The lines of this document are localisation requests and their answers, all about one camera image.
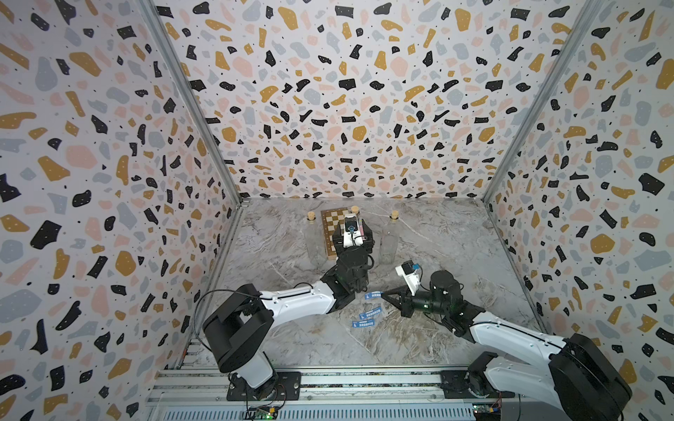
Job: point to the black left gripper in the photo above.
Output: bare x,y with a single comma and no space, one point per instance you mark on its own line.
369,243

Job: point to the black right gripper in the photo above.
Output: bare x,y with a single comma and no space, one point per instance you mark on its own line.
405,303

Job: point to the glass bottle blue label back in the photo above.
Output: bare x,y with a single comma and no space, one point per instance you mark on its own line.
314,241

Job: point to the clear glass bottle with cork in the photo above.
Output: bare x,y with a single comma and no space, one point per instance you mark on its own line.
389,240

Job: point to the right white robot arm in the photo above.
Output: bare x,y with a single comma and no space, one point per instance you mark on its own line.
571,374

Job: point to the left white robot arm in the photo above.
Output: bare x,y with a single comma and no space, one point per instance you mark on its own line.
236,330

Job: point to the wooden chessboard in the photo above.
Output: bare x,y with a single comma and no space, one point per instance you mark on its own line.
331,220

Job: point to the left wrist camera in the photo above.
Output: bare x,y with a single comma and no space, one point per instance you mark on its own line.
352,233

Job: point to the left metal corner post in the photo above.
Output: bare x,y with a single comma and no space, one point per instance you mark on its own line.
164,46

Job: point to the metal corner post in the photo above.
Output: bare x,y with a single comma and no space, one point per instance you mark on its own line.
164,46
582,24

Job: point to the right metal corner post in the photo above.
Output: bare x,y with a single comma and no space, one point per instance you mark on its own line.
582,24

